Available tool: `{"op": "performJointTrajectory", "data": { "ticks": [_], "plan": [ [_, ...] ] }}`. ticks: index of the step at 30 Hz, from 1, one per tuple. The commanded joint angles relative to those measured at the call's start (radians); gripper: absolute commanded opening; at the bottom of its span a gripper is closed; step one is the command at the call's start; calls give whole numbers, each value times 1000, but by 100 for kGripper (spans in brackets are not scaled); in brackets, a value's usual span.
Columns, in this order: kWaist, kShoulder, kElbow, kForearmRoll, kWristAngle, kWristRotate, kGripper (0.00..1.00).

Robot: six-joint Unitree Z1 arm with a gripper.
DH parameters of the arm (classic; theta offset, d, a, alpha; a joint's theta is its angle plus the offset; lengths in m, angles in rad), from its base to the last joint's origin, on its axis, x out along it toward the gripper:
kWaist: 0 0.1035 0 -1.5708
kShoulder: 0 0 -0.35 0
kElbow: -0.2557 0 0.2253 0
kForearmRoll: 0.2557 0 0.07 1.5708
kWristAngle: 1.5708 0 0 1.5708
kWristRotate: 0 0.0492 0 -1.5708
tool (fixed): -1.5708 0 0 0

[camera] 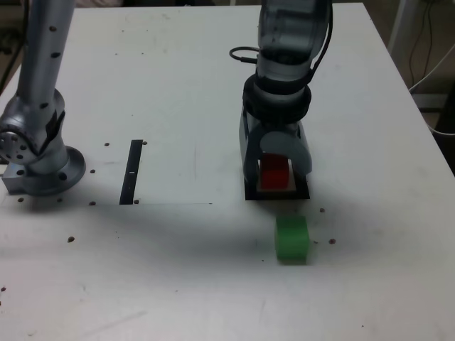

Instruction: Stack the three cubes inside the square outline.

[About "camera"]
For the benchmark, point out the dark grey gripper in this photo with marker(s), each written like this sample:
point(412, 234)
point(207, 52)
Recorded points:
point(281, 126)

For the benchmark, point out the red cube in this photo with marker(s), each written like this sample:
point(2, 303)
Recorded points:
point(273, 177)

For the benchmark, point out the green cube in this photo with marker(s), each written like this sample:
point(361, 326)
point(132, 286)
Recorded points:
point(291, 238)

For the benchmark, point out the black tape square outline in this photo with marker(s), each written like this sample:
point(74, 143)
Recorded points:
point(277, 195)

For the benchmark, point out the black tape strip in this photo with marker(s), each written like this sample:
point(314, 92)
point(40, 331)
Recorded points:
point(131, 170)

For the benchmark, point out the person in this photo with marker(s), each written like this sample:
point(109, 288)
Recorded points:
point(99, 2)

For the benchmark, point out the grey rail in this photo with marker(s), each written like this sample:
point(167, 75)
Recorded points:
point(428, 101)

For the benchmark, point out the white furniture post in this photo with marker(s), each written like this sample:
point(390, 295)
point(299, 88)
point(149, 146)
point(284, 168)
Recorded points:
point(397, 25)

